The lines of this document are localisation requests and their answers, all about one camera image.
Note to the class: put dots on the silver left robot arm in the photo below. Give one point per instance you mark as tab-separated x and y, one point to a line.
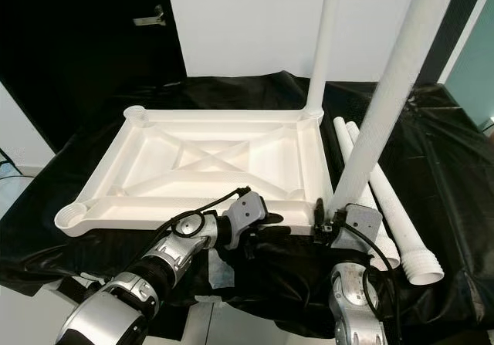
162	264

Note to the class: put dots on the black tripod stand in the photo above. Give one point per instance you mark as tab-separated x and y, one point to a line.
9	160

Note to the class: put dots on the black plastic cover sheet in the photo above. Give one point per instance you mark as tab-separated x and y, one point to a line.
46	229

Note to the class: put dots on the teal glass panel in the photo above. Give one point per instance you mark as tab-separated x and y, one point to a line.
475	75

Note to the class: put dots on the black door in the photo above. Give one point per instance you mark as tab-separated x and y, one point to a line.
77	44

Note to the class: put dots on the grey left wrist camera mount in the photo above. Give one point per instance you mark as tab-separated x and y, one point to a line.
248	210

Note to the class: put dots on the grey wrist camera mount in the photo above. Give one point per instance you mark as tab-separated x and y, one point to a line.
359	221
248	210

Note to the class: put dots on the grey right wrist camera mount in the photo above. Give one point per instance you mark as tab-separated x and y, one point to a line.
359	221

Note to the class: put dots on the black wall pillar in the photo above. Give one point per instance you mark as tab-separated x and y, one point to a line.
451	28

